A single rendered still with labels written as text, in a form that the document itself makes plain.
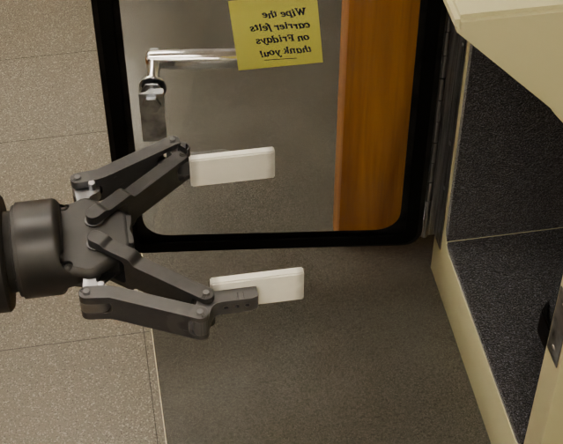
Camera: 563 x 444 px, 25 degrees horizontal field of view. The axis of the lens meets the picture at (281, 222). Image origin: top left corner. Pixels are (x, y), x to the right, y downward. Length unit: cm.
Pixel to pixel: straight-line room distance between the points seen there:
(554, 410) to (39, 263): 42
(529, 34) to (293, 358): 60
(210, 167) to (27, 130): 197
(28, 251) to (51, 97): 212
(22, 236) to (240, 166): 19
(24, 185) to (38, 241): 190
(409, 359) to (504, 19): 60
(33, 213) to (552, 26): 42
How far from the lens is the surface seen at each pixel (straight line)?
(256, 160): 105
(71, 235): 100
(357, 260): 137
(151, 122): 117
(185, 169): 106
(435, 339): 131
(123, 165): 105
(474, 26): 74
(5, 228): 98
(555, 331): 100
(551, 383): 103
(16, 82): 314
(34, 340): 256
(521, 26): 75
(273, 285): 96
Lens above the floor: 194
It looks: 45 degrees down
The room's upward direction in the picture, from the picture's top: straight up
